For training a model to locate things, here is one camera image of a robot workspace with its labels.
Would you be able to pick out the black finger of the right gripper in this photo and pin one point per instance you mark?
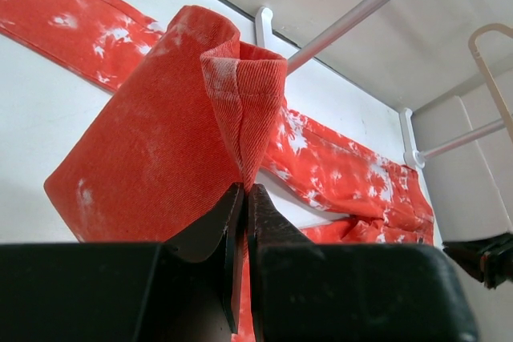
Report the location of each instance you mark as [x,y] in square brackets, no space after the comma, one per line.
[489,261]

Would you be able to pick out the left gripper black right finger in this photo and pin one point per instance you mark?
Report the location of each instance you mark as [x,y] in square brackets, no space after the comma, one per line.
[306,291]

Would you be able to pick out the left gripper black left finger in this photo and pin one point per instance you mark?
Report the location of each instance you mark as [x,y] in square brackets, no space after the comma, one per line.
[183,289]

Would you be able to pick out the orange white-speckled trousers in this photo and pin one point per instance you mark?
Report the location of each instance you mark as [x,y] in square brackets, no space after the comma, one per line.
[195,109]

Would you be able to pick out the white clothes rack with metal bar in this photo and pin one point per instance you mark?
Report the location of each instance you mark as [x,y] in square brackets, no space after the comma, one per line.
[410,53]

